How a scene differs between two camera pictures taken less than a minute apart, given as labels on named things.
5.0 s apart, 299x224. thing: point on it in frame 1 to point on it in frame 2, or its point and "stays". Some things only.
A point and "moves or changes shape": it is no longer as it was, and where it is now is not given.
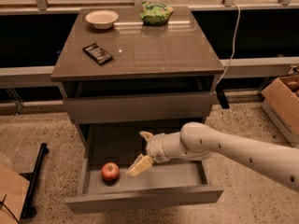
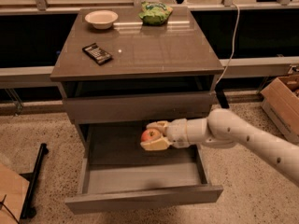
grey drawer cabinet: [123, 71] stays
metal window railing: [40, 5] stays
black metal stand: [29, 211] stays
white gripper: [154, 147] to [177, 133]
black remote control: [100, 55] stays
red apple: [110, 173] moves or changes shape
